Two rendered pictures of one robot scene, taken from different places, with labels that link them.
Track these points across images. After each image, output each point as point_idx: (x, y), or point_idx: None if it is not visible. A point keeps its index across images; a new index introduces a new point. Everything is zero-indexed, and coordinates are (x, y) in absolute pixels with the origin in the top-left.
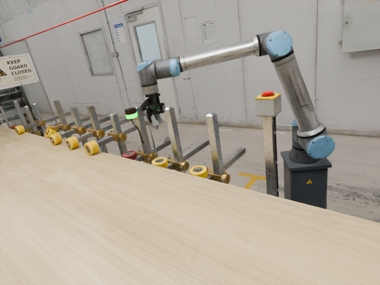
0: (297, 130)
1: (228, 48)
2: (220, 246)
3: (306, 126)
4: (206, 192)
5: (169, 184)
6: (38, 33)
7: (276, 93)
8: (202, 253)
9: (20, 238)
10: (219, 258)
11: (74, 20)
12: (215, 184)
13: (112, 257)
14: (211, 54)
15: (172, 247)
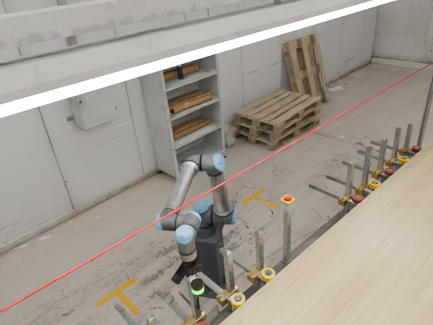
0: (217, 213)
1: (188, 180)
2: (350, 271)
3: (228, 207)
4: (300, 271)
5: (283, 291)
6: (3, 310)
7: (285, 195)
8: (355, 278)
9: None
10: (358, 273)
11: (138, 233)
12: (290, 266)
13: (358, 319)
14: (185, 191)
15: (350, 291)
